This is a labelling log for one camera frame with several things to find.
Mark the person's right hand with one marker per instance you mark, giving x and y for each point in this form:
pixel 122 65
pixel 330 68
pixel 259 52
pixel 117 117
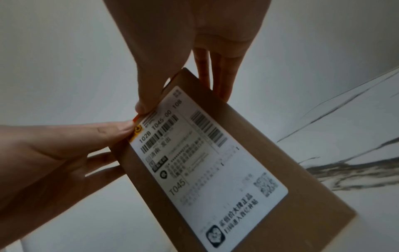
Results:
pixel 187 29

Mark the person's left hand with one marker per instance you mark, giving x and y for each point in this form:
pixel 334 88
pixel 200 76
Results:
pixel 40 160

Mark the brown cardboard parcel box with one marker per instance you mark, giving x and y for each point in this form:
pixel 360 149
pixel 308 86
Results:
pixel 280 157

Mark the white shipping label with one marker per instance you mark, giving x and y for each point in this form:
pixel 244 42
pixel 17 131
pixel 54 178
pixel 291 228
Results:
pixel 212 177

